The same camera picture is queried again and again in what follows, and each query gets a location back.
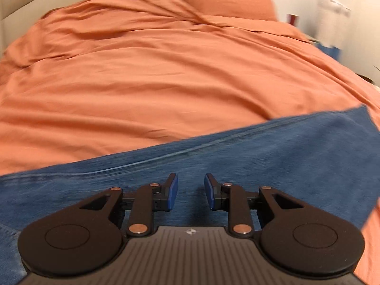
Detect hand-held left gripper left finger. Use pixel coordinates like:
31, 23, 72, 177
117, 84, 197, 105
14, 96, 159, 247
78, 172, 179, 238

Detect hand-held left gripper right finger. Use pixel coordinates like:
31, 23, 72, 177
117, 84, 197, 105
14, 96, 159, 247
204, 173, 306, 238

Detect blue denim pants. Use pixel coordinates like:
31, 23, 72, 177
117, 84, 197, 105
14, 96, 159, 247
0, 104, 380, 285

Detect orange bed blanket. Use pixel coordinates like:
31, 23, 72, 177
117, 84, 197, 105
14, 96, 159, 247
0, 0, 380, 285

